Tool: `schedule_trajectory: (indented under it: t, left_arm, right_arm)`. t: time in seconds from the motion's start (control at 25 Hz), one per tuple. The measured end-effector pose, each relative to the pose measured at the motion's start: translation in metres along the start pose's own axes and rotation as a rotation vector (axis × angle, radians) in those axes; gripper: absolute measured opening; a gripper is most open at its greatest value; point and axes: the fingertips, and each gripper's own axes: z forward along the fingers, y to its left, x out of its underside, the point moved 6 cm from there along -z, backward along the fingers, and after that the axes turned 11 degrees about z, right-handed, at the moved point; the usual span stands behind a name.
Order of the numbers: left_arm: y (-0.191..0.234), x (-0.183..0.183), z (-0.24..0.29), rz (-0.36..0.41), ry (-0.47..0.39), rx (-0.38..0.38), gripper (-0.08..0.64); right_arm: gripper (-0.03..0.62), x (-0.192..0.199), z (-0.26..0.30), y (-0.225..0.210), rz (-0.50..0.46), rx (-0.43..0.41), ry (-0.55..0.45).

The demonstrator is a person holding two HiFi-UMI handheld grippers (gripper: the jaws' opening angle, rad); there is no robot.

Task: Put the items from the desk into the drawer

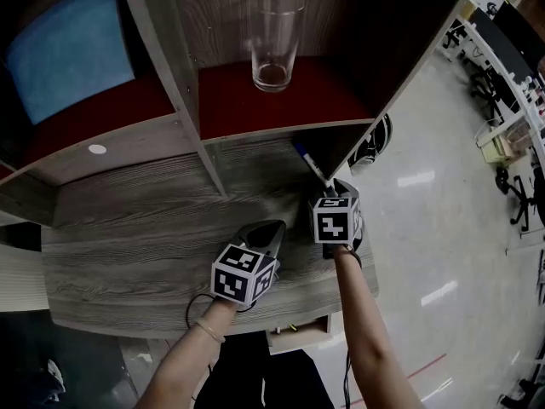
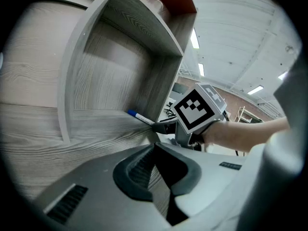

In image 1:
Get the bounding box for grey wooden desk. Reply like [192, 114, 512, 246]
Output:
[40, 136, 380, 340]

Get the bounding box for black desk divider panel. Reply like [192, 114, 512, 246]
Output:
[470, 6, 533, 78]

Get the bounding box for clear drinking glass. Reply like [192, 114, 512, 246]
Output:
[250, 0, 306, 93]

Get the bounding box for black helmets pile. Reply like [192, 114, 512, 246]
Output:
[347, 112, 393, 170]

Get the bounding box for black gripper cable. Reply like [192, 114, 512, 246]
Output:
[342, 349, 354, 409]
[186, 292, 214, 331]

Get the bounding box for wooden drawer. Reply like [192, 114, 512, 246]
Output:
[266, 313, 333, 355]

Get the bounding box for white ribbed chair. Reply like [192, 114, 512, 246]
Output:
[0, 243, 50, 313]

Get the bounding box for thin wrist bracelet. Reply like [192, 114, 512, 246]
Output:
[194, 318, 227, 343]

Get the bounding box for person's left forearm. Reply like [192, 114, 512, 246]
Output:
[134, 298, 239, 409]

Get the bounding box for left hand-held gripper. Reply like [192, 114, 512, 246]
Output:
[209, 219, 287, 307]

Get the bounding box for beige storage box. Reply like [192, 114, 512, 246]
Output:
[476, 119, 531, 164]

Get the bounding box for black computer monitor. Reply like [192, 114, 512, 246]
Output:
[493, 0, 545, 59]

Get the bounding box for blue capped marker pen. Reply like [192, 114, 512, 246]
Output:
[293, 141, 337, 198]

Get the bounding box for black office chair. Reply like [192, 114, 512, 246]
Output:
[470, 64, 510, 118]
[496, 168, 542, 229]

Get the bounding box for long white office desk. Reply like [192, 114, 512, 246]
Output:
[442, 0, 545, 174]

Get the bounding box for person's black clothing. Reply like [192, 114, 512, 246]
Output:
[193, 332, 337, 409]

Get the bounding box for grey wooden desk hutch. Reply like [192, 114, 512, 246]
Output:
[0, 0, 476, 229]

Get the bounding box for light blue board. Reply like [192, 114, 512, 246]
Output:
[4, 0, 137, 126]

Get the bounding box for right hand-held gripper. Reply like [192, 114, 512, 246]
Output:
[308, 178, 366, 253]

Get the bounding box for person's right forearm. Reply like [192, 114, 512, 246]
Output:
[333, 245, 427, 409]

